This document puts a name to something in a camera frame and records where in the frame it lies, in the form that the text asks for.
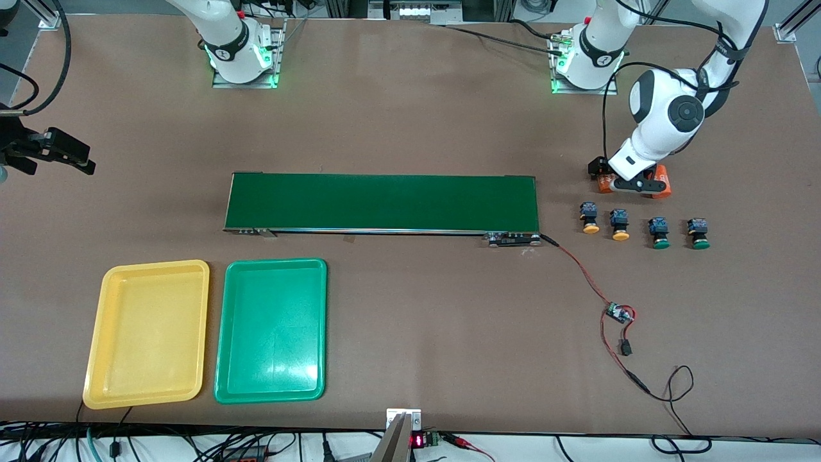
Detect green mushroom push button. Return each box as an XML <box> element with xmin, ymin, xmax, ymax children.
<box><xmin>647</xmin><ymin>217</ymin><xmax>672</xmax><ymax>250</ymax></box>
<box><xmin>686</xmin><ymin>218</ymin><xmax>711</xmax><ymax>250</ymax></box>

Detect yellow plastic tray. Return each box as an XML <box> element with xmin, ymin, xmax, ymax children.
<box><xmin>82</xmin><ymin>259</ymin><xmax>211</xmax><ymax>410</ymax></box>

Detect green conveyor belt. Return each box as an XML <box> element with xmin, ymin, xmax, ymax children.
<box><xmin>223</xmin><ymin>171</ymin><xmax>544</xmax><ymax>248</ymax></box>

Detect white box with lights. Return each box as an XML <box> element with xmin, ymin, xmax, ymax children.
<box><xmin>368</xmin><ymin>0</ymin><xmax>464</xmax><ymax>26</ymax></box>

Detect green plastic tray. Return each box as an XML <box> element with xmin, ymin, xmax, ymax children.
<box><xmin>213</xmin><ymin>257</ymin><xmax>328</xmax><ymax>405</ymax></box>

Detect red alligator clip lead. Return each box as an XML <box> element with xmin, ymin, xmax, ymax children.
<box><xmin>443</xmin><ymin>433</ymin><xmax>498</xmax><ymax>462</ymax></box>

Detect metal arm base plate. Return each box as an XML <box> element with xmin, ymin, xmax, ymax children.
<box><xmin>550</xmin><ymin>31</ymin><xmax>620</xmax><ymax>96</ymax></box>
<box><xmin>212</xmin><ymin>18</ymin><xmax>286</xmax><ymax>89</ymax></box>

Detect aluminium frame profile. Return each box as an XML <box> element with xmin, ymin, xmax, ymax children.
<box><xmin>773</xmin><ymin>0</ymin><xmax>821</xmax><ymax>44</ymax></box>
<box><xmin>26</xmin><ymin>0</ymin><xmax>63</xmax><ymax>30</ymax></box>

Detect thick braided black cable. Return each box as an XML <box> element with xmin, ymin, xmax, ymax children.
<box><xmin>510</xmin><ymin>18</ymin><xmax>566</xmax><ymax>43</ymax></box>

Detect thin black table cable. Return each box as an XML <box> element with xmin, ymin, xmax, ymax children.
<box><xmin>443</xmin><ymin>24</ymin><xmax>560</xmax><ymax>55</ymax></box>

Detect red and black wire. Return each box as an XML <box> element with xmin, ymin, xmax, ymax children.
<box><xmin>541</xmin><ymin>234</ymin><xmax>654</xmax><ymax>395</ymax></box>

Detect thin black looped cable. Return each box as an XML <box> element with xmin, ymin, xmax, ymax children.
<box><xmin>648</xmin><ymin>364</ymin><xmax>713</xmax><ymax>455</ymax></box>

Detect silver metal bracket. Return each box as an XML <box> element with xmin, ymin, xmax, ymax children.
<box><xmin>386</xmin><ymin>408</ymin><xmax>422</xmax><ymax>431</ymax></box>

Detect grey camera support bar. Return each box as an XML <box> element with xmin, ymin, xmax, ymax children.
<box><xmin>371</xmin><ymin>414</ymin><xmax>414</xmax><ymax>462</ymax></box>

